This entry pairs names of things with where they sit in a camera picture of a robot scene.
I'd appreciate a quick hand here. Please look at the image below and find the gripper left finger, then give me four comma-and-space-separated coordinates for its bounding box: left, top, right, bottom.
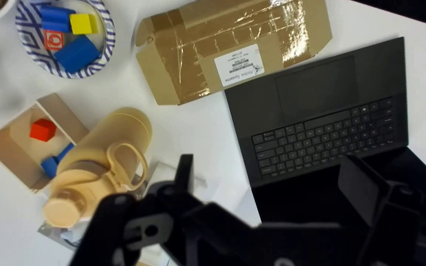
69, 154, 203, 266

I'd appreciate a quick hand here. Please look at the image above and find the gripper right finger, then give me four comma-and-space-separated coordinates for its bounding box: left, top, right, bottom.
338, 154, 423, 266

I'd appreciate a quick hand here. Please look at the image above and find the black laptop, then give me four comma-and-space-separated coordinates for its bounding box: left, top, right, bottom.
224, 37, 426, 266

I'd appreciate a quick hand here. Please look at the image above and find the cream water bottle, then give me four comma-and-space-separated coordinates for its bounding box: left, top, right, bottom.
42, 107, 153, 229

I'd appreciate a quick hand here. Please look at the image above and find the blue wooden cylinder block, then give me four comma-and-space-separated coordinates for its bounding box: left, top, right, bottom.
41, 143, 75, 179

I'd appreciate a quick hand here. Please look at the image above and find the small open cardboard box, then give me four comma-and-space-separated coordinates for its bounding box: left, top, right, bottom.
0, 92, 90, 193

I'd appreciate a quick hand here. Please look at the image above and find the red wooden cube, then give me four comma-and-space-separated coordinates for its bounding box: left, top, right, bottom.
29, 118, 57, 143

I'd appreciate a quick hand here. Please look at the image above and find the large blue wooden block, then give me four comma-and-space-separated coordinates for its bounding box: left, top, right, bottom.
53, 35, 101, 75

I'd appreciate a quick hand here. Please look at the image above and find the red lettered wooden block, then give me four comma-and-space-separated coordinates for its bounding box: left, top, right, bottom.
43, 30, 65, 51

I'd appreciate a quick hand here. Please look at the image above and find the flattened brown cardboard box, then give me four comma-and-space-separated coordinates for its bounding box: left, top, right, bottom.
135, 0, 334, 106

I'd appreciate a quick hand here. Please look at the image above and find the blue patterned paper bowl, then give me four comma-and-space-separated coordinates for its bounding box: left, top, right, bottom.
15, 0, 116, 79

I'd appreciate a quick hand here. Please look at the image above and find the yellow wooden block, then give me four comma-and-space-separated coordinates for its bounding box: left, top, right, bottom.
69, 13, 99, 35

